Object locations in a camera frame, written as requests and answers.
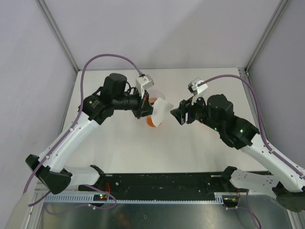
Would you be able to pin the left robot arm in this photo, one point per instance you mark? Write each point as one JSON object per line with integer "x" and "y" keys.
{"x": 49, "y": 166}

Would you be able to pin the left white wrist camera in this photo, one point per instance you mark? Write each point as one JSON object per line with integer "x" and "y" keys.
{"x": 143, "y": 83}

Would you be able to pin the grey slotted cable duct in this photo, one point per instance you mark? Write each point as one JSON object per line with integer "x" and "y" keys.
{"x": 98, "y": 198}

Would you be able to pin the orange glass carafe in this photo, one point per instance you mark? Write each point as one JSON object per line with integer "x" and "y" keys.
{"x": 150, "y": 122}

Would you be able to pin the clear glass dripper cone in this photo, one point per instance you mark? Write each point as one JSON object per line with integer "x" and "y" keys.
{"x": 155, "y": 94}

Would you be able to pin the right aluminium frame post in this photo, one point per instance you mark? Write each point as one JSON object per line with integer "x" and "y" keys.
{"x": 274, "y": 20}

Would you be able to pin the left aluminium frame post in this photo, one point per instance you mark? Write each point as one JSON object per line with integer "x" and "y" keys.
{"x": 57, "y": 33}

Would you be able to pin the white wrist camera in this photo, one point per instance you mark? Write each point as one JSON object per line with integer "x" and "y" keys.
{"x": 143, "y": 83}
{"x": 197, "y": 87}

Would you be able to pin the aluminium frame post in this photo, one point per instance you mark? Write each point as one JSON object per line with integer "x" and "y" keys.
{"x": 57, "y": 33}
{"x": 274, "y": 20}

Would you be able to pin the right aluminium table rail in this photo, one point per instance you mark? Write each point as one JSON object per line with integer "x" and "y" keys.
{"x": 255, "y": 100}

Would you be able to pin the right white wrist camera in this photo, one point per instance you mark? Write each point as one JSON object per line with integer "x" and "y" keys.
{"x": 197, "y": 87}

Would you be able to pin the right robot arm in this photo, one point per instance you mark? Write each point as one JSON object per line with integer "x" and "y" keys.
{"x": 286, "y": 181}

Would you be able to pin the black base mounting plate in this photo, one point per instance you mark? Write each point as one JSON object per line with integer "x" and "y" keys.
{"x": 166, "y": 186}

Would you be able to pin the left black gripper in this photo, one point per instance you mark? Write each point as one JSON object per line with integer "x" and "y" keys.
{"x": 146, "y": 108}

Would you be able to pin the white paper coffee filter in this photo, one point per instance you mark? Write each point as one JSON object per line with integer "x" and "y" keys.
{"x": 161, "y": 109}

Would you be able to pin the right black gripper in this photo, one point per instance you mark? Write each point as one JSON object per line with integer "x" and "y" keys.
{"x": 179, "y": 113}

